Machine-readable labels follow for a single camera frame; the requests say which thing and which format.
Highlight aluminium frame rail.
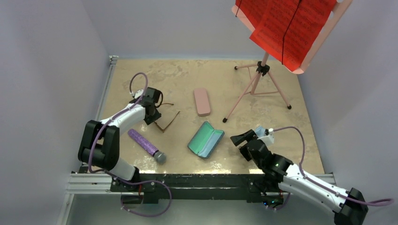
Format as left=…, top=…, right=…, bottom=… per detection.
left=56, top=55, right=119, bottom=225

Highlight light blue cloth in case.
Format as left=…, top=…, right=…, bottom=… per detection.
left=198, top=130, right=224, bottom=158

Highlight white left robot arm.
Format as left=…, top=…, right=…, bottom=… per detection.
left=77, top=87, right=163, bottom=192

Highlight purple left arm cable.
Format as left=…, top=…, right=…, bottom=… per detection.
left=87, top=72, right=149, bottom=174

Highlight grey glasses case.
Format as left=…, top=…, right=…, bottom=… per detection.
left=187, top=121, right=225, bottom=156

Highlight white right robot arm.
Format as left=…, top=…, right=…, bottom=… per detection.
left=230, top=127, right=368, bottom=225

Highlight crumpled light blue cloth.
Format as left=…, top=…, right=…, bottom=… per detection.
left=254, top=126, right=266, bottom=137

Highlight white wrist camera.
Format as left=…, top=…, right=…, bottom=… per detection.
left=258, top=128, right=275, bottom=146
left=130, top=89, right=145, bottom=99

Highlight red sheet music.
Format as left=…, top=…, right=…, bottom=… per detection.
left=235, top=0, right=337, bottom=72

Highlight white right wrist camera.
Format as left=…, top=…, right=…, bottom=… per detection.
left=258, top=128, right=275, bottom=146

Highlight pink glasses case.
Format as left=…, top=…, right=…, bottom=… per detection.
left=193, top=88, right=211, bottom=117

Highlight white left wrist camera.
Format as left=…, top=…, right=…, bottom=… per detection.
left=130, top=89, right=145, bottom=99

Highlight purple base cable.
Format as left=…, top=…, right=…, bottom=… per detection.
left=112, top=177, right=173, bottom=218

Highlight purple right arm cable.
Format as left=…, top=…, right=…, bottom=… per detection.
left=268, top=126, right=395, bottom=208

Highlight brown frame glasses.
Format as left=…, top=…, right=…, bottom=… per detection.
left=154, top=103, right=180, bottom=133

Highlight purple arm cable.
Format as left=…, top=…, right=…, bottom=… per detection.
left=87, top=72, right=149, bottom=174
left=268, top=126, right=395, bottom=208

